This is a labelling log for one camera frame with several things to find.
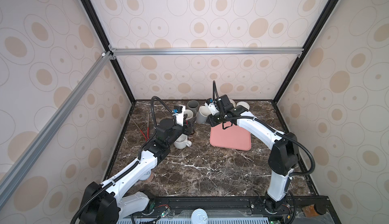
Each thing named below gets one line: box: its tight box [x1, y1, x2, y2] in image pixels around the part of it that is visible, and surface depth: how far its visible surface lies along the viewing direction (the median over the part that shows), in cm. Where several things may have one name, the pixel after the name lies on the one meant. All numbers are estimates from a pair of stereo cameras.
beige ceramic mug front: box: [173, 133, 192, 149], surface depth 91 cm
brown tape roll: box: [139, 170, 154, 184], surface depth 81 cm
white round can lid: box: [190, 207, 209, 224], surface depth 68 cm
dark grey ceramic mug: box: [186, 99, 200, 112], surface depth 105 cm
